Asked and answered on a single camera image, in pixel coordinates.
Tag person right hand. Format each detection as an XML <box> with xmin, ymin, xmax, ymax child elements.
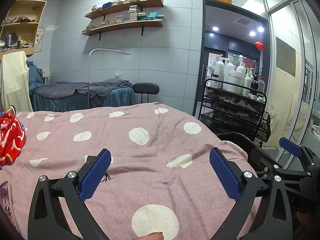
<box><xmin>297</xmin><ymin>212</ymin><xmax>318</xmax><ymax>225</ymax></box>

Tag person left hand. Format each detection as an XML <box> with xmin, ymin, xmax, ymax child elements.
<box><xmin>134</xmin><ymin>232</ymin><xmax>164</xmax><ymax>240</ymax></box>

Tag dark brown bottle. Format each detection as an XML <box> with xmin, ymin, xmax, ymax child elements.
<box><xmin>251</xmin><ymin>74</ymin><xmax>259</xmax><ymax>95</ymax></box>

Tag pink polka dot bedspread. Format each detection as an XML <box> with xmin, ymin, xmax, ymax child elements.
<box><xmin>1</xmin><ymin>103</ymin><xmax>252</xmax><ymax>239</ymax></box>

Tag red patterned cloth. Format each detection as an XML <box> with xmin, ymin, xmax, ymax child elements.
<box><xmin>0</xmin><ymin>112</ymin><xmax>26</xmax><ymax>166</ymax></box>

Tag large white tub jar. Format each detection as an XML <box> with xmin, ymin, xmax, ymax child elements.
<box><xmin>227</xmin><ymin>70</ymin><xmax>244</xmax><ymax>94</ymax></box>

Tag massage bed with blue cover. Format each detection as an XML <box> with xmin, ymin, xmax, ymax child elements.
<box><xmin>27</xmin><ymin>61</ymin><xmax>136</xmax><ymax>112</ymax></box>

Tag white pump bottle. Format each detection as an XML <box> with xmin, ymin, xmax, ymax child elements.
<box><xmin>214</xmin><ymin>54</ymin><xmax>225</xmax><ymax>88</ymax></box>

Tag red hanging ornament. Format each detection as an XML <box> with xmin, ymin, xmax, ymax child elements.
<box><xmin>255</xmin><ymin>41</ymin><xmax>264</xmax><ymax>51</ymax></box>

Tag cream towel on chair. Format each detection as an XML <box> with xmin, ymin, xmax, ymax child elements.
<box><xmin>1</xmin><ymin>51</ymin><xmax>33</xmax><ymax>112</ymax></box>

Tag black round stool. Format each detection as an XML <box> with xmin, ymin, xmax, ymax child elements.
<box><xmin>133</xmin><ymin>82</ymin><xmax>160</xmax><ymax>102</ymax></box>

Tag wooden cubby shelf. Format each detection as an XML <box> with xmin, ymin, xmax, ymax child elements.
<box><xmin>1</xmin><ymin>0</ymin><xmax>47</xmax><ymax>56</ymax></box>

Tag black wire trolley cart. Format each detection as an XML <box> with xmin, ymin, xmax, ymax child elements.
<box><xmin>198</xmin><ymin>79</ymin><xmax>271</xmax><ymax>144</ymax></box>

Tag wall poster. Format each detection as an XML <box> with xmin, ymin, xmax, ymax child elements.
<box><xmin>34</xmin><ymin>28</ymin><xmax>45</xmax><ymax>53</ymax></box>

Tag lower wooden wall shelf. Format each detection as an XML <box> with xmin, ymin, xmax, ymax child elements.
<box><xmin>81</xmin><ymin>18</ymin><xmax>164</xmax><ymax>39</ymax></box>

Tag wooden wall shelf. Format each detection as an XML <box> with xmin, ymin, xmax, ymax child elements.
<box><xmin>81</xmin><ymin>18</ymin><xmax>164</xmax><ymax>39</ymax></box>
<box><xmin>85</xmin><ymin>0</ymin><xmax>164</xmax><ymax>20</ymax></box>

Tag upper wooden wall shelf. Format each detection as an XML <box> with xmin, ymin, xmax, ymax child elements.
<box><xmin>85</xmin><ymin>0</ymin><xmax>164</xmax><ymax>20</ymax></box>

